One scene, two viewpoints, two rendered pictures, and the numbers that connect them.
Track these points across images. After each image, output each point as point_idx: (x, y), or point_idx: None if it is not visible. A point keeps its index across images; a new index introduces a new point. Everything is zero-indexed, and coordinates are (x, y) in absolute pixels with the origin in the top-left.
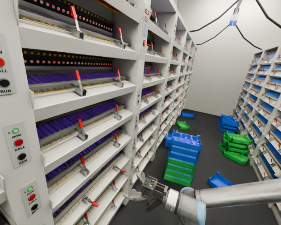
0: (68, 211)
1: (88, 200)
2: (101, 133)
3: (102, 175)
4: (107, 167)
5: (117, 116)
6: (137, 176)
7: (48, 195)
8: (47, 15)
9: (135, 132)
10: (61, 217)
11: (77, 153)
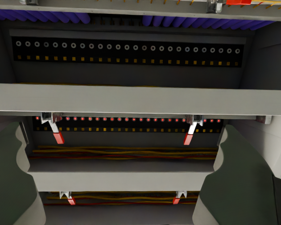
0: (263, 8)
1: (223, 3)
2: (144, 190)
3: (111, 9)
4: (69, 11)
5: (71, 192)
6: (24, 130)
7: None
8: None
9: None
10: None
11: (204, 174)
